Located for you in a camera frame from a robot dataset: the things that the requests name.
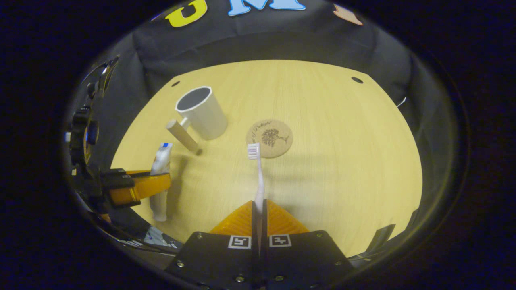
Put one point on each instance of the white cup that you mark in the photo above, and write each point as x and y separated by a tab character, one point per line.
205	117

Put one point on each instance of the white toothpaste tube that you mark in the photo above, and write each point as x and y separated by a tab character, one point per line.
162	159

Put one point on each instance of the black backdrop cloth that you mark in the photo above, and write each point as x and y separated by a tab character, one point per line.
282	40

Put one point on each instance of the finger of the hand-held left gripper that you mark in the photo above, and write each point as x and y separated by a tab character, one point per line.
145	187
135	172

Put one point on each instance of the white toothbrush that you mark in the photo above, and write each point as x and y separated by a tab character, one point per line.
259	181

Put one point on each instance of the round cork coaster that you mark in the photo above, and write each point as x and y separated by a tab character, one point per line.
274	139

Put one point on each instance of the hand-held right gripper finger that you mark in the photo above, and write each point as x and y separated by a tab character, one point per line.
254	257
264	257

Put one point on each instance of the dark rectangular object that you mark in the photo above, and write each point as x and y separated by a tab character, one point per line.
381	238

